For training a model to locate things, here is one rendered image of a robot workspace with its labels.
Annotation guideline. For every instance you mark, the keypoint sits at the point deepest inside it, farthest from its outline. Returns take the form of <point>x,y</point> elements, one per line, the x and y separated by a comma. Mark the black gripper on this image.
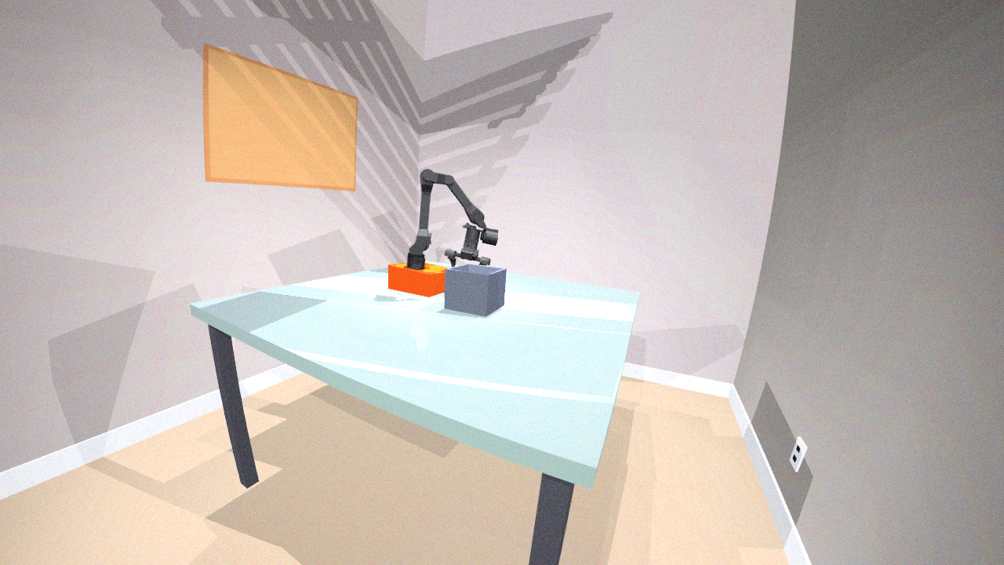
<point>451,254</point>

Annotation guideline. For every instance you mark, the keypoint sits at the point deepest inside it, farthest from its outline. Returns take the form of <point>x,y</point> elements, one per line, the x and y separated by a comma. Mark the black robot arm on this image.
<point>416,258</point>

